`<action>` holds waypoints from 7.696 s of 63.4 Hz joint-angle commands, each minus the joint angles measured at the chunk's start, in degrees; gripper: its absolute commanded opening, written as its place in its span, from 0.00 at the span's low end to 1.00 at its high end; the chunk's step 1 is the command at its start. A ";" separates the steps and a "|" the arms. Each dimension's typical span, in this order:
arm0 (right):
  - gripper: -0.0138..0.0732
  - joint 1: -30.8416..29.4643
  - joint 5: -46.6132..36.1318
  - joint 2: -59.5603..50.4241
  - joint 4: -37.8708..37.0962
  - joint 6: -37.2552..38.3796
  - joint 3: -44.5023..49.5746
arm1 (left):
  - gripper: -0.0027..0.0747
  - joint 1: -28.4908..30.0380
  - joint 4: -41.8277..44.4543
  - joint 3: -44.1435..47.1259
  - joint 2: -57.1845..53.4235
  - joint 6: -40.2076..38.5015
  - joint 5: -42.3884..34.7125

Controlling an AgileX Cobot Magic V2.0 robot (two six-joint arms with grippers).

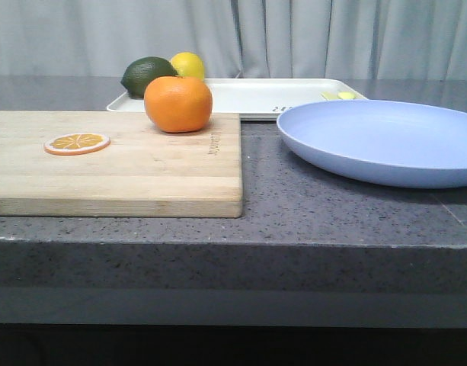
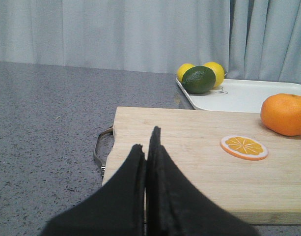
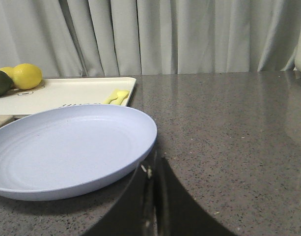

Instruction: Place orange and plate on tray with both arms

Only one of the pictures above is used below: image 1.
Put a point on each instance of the orange mandarin fruit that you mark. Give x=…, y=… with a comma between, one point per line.
x=178, y=104

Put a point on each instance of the light blue plate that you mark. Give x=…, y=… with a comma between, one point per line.
x=390, y=143

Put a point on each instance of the cream white tray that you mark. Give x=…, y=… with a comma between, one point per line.
x=265, y=99

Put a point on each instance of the wooden cutting board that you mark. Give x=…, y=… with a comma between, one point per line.
x=142, y=173

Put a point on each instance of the yellow lemon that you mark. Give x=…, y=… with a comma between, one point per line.
x=188, y=64

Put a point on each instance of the green lime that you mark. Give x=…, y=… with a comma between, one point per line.
x=141, y=72

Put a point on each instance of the grey curtain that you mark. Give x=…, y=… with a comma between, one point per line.
x=424, y=40

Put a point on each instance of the orange slice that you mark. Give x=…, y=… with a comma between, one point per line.
x=74, y=144

